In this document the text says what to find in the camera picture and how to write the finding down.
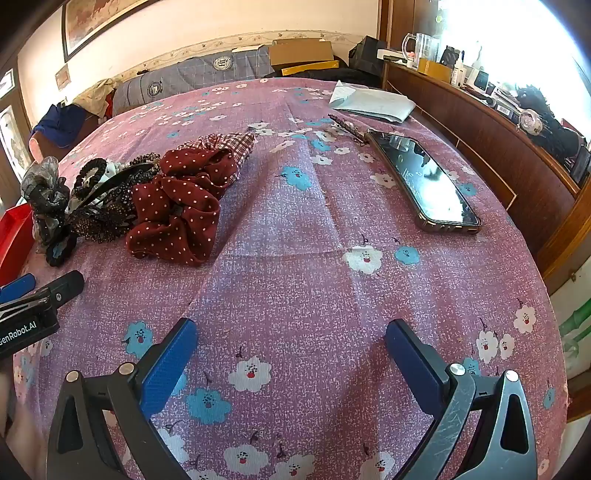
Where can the blue clothing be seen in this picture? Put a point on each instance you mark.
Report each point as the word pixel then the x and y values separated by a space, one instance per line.
pixel 60 122

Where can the small black scrunchie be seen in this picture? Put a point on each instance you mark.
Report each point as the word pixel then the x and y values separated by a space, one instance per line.
pixel 51 258

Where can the black bag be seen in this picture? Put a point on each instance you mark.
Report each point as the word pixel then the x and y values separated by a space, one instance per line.
pixel 367 53

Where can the black jacket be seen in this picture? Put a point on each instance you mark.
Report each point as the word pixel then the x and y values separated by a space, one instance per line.
pixel 332 74

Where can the wooden glass-pane door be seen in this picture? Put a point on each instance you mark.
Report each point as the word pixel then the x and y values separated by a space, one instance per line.
pixel 11 138

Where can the grey checked folded quilt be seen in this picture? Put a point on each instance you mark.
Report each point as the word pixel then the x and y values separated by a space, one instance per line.
pixel 221 64
pixel 152 90

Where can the pink floral bedsheet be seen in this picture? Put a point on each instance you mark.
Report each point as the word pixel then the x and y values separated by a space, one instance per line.
pixel 295 230

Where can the small yellow cardboard box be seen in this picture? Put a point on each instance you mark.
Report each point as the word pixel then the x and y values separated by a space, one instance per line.
pixel 434 70

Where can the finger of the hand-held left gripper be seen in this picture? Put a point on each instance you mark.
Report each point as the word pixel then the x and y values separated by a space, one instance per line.
pixel 18 285
pixel 67 285

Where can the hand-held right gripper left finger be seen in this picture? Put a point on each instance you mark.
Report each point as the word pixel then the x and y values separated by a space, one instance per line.
pixel 168 369

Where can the dark spotted scrunchie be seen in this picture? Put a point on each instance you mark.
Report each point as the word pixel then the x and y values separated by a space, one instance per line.
pixel 108 221

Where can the framed wall picture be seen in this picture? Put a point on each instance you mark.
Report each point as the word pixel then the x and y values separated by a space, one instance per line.
pixel 92 18

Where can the black headband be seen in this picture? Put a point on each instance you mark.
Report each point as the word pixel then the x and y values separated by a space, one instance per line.
pixel 129 173

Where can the beige clothing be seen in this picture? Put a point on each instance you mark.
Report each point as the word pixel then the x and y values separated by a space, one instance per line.
pixel 97 92

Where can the wooden headboard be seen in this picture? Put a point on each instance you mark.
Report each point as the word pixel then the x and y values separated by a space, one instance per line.
pixel 485 138

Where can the red box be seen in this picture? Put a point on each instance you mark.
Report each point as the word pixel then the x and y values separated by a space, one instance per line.
pixel 14 230

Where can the open cardboard box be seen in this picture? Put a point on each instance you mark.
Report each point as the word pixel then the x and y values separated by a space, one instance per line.
pixel 300 53

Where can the black organza scrunchie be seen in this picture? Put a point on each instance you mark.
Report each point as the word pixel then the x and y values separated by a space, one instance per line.
pixel 44 194

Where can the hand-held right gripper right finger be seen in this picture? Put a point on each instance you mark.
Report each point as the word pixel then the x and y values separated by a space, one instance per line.
pixel 411 364

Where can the clear glass pitcher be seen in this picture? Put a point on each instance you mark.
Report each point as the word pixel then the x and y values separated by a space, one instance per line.
pixel 425 48

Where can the red plaid scrunchie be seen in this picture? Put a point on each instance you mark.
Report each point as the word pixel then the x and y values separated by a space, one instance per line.
pixel 238 145

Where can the white padded envelope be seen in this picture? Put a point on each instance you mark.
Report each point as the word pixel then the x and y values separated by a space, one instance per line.
pixel 369 104

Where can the flat yellow box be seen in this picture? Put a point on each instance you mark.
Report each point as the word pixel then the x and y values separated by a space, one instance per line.
pixel 304 68

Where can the red polka dot scrunchie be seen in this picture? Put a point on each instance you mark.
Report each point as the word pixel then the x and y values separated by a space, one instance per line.
pixel 175 207

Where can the small wall plaque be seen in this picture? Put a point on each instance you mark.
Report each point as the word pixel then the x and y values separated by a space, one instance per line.
pixel 62 76

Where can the black smartphone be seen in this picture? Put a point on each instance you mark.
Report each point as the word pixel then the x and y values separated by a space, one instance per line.
pixel 425 180

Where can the decorated hair clip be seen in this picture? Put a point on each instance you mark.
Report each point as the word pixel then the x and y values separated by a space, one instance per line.
pixel 351 130

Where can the person's left forearm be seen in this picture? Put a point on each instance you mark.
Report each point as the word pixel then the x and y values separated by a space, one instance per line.
pixel 18 429

